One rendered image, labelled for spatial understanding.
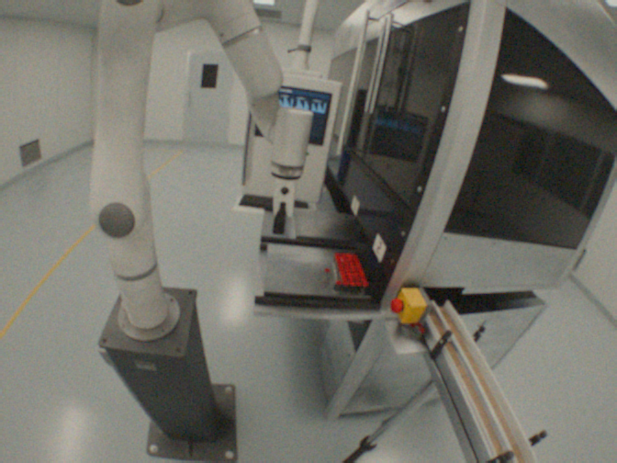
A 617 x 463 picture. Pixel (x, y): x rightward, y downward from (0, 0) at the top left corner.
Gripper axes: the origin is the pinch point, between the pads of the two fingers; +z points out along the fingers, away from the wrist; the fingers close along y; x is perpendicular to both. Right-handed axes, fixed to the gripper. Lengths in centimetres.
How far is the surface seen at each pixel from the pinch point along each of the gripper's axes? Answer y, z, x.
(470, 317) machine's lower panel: -12, 24, -74
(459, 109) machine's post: -11, -41, -35
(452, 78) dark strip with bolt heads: -4, -48, -35
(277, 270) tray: 8.6, 22.1, -2.0
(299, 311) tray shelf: -10.1, 22.3, -8.4
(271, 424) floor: -15, 110, -6
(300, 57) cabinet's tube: 95, -55, -4
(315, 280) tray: 4.5, 22.1, -14.8
